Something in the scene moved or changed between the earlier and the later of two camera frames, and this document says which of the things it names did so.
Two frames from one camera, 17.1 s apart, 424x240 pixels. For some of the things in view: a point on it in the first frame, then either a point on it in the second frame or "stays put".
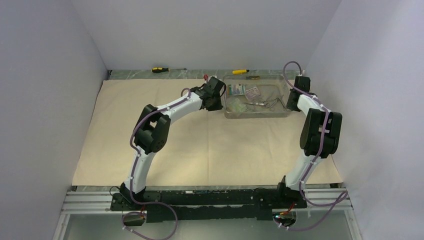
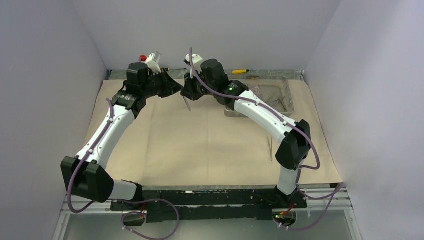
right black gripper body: [290, 105] to [198, 91]
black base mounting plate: [211, 205] stays put
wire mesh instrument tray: [255, 96] stays put
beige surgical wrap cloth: [205, 148] stays put
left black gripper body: [217, 103] to [153, 88]
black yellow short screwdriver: [252, 77] stays put
